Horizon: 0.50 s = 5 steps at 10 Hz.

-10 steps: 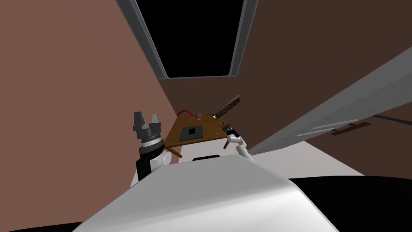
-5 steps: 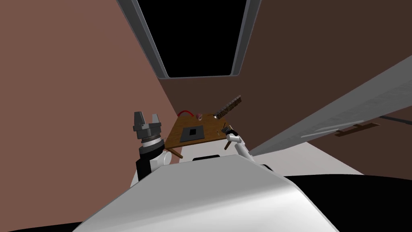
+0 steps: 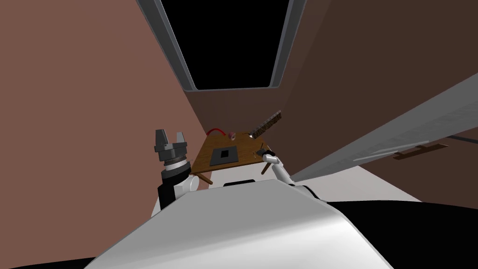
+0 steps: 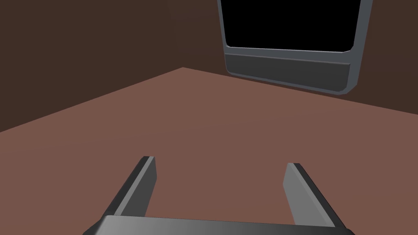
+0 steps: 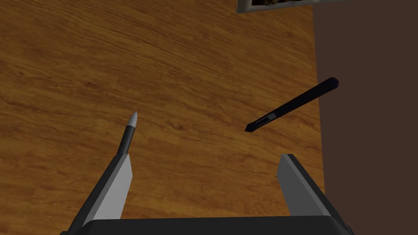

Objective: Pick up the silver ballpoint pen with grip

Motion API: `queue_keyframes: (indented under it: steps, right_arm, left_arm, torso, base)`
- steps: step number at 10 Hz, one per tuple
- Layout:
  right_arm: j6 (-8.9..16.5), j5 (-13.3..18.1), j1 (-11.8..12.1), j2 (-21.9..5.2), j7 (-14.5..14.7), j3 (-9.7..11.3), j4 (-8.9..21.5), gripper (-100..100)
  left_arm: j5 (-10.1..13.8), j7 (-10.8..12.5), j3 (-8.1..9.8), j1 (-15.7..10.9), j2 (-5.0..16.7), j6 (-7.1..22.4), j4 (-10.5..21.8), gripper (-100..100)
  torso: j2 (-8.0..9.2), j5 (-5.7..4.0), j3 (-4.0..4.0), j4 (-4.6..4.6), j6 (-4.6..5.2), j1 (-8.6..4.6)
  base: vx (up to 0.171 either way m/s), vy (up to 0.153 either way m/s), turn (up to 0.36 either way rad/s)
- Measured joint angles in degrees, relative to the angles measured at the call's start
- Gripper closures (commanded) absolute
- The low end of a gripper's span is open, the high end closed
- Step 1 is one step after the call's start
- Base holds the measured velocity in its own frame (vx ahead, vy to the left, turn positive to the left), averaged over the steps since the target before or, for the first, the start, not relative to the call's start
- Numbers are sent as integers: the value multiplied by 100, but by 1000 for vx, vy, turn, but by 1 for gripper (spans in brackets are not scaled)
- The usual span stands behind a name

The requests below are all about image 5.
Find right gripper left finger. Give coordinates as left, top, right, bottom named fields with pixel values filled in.
left=67, top=153, right=133, bottom=234

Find black pen with grey clip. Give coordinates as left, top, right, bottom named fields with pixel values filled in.
left=244, top=77, right=340, bottom=133

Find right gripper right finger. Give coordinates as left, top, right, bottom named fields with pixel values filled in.
left=276, top=153, right=342, bottom=217

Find wooden table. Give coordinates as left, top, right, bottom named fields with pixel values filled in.
left=0, top=0, right=326, bottom=235

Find grey framed object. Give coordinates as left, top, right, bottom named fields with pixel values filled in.
left=236, top=0, right=330, bottom=14

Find black pen with silver tip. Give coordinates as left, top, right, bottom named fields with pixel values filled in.
left=116, top=111, right=138, bottom=155

